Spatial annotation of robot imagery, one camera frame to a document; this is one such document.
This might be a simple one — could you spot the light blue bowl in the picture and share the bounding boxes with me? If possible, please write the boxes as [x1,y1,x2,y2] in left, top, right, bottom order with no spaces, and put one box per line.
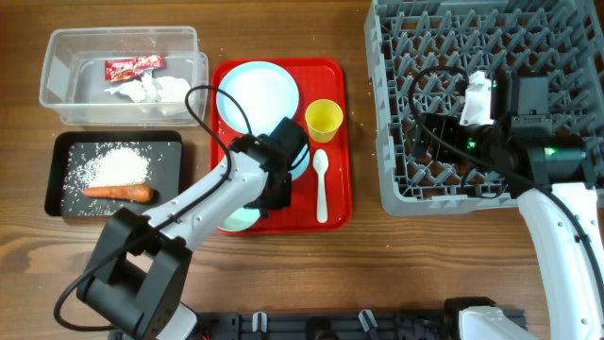
[289,144,310,181]

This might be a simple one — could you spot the white plastic spoon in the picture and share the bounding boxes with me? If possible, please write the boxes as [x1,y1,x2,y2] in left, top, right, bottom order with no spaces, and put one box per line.
[312,149,328,223]

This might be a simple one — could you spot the yellow plastic cup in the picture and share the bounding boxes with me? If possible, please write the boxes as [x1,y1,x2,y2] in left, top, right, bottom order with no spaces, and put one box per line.
[305,99,344,144]

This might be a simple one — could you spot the large light blue plate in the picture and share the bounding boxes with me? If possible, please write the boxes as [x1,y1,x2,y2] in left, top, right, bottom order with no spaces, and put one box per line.
[218,61,300,136]

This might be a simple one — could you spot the green bowl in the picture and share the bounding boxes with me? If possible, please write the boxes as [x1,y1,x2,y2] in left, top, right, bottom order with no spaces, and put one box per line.
[218,208,260,232]

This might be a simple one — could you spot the orange carrot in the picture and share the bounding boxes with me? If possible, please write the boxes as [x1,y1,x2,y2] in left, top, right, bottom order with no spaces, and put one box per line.
[83,184,155,203]

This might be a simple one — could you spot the pile of rice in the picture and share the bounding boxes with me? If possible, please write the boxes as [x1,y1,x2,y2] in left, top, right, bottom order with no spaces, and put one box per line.
[59,142,153,217]

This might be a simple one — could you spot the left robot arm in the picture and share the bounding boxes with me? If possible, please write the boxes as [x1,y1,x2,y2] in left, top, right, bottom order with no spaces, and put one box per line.
[76,118,309,339]

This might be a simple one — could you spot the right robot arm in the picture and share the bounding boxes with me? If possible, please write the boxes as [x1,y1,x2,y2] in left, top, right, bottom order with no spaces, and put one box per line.
[410,66,603,339]

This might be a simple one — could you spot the grey dishwasher rack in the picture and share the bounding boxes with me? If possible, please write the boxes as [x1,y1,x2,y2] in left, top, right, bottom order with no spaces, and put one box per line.
[364,0,603,216]

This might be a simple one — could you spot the black food waste tray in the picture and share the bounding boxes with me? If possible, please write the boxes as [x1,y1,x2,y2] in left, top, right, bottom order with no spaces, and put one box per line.
[44,130,183,218]

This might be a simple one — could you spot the clear plastic waste bin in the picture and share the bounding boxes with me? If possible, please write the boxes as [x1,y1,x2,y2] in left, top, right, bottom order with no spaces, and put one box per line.
[39,26,209,126]

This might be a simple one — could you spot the red serving tray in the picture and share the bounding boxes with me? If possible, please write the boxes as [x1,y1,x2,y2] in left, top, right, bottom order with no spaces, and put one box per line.
[239,58,353,235]

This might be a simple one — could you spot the crumpled white tissue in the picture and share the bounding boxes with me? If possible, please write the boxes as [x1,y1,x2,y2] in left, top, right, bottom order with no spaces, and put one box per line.
[104,71,192,115]

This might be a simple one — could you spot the red snack wrapper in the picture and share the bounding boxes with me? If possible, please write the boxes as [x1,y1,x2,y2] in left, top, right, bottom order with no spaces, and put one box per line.
[105,54,165,82]

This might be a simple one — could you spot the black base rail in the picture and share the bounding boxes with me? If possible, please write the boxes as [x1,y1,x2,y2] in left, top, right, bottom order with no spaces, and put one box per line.
[187,310,461,340]

